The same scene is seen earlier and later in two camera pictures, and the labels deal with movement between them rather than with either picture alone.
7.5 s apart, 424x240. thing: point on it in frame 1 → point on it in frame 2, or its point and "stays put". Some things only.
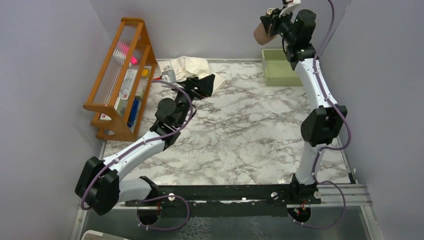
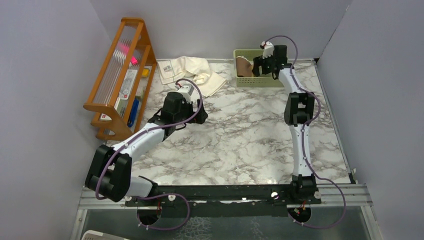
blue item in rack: x=133 y=113 stays put
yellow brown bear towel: x=261 y=36 → x=244 y=67
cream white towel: x=185 y=67 stays put
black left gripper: x=204 y=86 → x=199 y=117
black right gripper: x=269 y=22 → x=258 y=61
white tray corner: x=91 y=235 stays put
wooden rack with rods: x=121 y=94 stays put
